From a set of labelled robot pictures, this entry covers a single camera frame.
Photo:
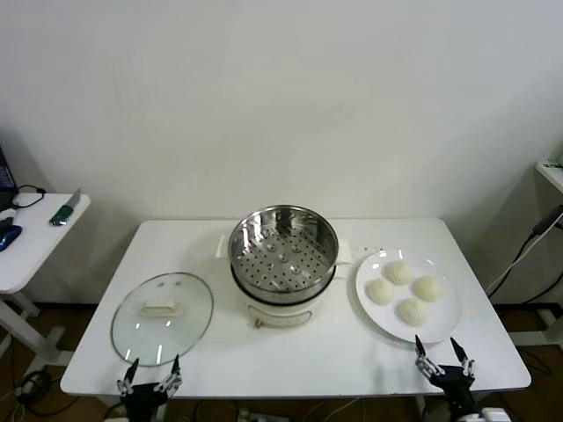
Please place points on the dark laptop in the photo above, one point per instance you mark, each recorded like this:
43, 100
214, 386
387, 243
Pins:
4, 176

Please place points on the small white object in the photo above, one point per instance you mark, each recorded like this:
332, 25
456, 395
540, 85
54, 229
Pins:
6, 214

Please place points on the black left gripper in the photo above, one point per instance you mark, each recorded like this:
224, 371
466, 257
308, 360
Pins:
143, 397

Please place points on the white shelf board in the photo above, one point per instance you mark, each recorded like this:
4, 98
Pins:
550, 178

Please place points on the white power strip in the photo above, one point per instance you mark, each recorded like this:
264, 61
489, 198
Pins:
248, 415

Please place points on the white steamed baozi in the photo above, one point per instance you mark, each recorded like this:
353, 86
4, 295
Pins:
427, 288
381, 291
412, 312
398, 272

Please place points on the blue computer mouse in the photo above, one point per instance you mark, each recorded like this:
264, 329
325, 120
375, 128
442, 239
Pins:
9, 235

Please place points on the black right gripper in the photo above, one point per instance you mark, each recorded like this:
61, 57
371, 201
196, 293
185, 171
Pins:
455, 382

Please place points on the white side table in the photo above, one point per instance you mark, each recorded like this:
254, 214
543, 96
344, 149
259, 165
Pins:
39, 246

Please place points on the white table base frame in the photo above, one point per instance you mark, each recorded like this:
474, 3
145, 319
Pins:
543, 318

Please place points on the white round plate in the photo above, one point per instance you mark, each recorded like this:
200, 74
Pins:
444, 316

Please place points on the stainless steel steamer basket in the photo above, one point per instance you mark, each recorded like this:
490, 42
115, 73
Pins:
264, 228

